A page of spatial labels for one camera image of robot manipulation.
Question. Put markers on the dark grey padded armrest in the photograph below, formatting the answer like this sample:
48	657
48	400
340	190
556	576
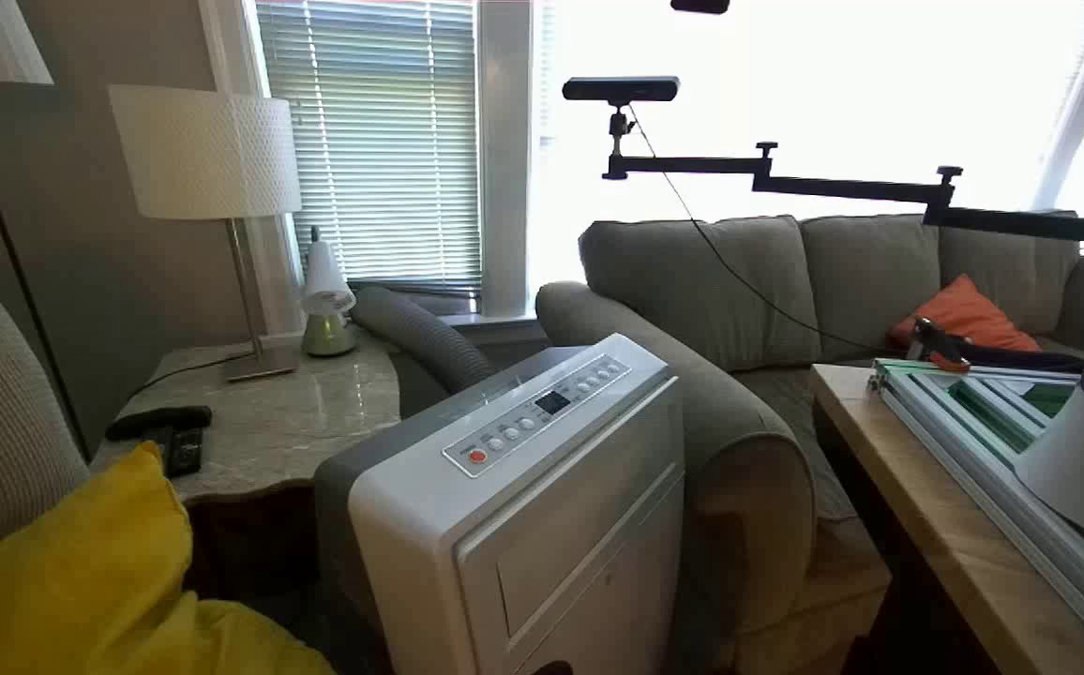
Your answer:
423	336

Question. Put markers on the orange black clamp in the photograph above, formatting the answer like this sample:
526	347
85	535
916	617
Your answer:
938	337

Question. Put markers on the marble top side table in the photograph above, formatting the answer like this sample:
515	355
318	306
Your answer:
292	413

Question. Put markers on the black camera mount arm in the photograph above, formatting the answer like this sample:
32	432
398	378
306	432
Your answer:
843	190

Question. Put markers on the white window blinds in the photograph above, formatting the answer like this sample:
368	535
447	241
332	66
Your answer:
377	126

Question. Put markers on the grey fabric sofa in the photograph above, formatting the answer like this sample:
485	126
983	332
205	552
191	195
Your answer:
691	285

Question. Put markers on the yellow cloth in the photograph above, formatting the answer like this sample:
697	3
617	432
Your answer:
91	585

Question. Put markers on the black remote control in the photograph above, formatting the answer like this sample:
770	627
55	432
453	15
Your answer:
152	421

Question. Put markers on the black stereo camera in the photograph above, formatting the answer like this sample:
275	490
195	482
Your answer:
621	86

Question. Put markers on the orange cloth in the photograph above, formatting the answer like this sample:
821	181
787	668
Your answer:
967	312

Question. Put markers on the table lamp white drum shade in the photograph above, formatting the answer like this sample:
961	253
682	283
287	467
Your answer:
205	151

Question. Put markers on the small green base lamp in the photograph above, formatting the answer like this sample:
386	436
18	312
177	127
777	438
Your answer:
327	332

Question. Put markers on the small black device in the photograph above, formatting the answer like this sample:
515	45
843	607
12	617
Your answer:
183	456

